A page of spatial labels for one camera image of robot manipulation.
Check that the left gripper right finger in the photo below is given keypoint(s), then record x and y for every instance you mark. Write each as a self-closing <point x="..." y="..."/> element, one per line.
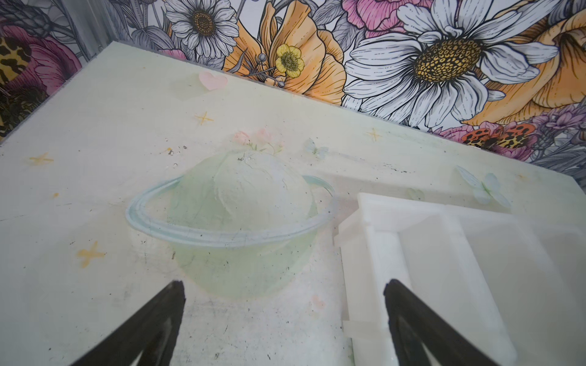
<point x="417" y="331"/>

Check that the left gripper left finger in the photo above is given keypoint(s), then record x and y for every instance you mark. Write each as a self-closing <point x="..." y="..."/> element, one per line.
<point x="146" y="338"/>

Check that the white three-compartment bin tray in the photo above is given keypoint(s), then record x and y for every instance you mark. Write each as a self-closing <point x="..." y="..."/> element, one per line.
<point x="512" y="286"/>

